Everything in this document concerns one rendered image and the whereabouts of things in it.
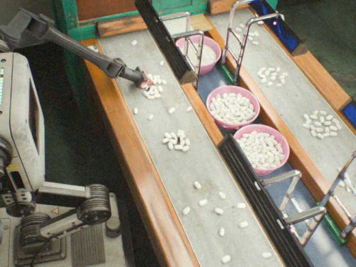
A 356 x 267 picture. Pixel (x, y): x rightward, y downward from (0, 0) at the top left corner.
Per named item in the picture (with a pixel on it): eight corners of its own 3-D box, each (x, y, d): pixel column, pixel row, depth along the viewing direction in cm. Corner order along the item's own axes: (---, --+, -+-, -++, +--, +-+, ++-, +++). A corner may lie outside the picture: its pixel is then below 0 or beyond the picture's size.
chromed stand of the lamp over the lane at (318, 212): (256, 281, 168) (284, 229, 133) (232, 237, 179) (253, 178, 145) (296, 264, 173) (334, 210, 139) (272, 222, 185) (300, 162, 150)
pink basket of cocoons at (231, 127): (232, 145, 210) (235, 133, 203) (194, 114, 221) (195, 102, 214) (266, 118, 222) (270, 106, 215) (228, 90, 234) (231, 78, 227)
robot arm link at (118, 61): (106, 76, 205) (116, 62, 202) (98, 64, 212) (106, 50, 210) (125, 83, 214) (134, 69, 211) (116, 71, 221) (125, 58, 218)
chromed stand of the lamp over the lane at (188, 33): (165, 108, 223) (169, 39, 188) (152, 83, 234) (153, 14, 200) (198, 99, 228) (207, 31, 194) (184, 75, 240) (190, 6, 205)
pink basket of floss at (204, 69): (208, 85, 236) (210, 72, 229) (165, 69, 242) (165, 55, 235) (225, 56, 252) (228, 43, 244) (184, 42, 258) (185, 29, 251)
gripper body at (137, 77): (140, 67, 220) (129, 62, 214) (147, 80, 214) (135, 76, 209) (133, 76, 222) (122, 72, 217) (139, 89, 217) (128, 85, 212)
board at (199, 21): (160, 41, 243) (160, 39, 243) (151, 25, 252) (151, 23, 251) (212, 29, 253) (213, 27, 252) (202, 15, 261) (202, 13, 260)
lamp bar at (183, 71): (180, 86, 182) (181, 73, 177) (133, 3, 218) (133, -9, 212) (197, 81, 185) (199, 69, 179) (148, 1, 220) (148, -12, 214)
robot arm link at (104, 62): (27, 37, 187) (39, 16, 183) (28, 33, 192) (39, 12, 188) (113, 81, 207) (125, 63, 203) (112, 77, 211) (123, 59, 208)
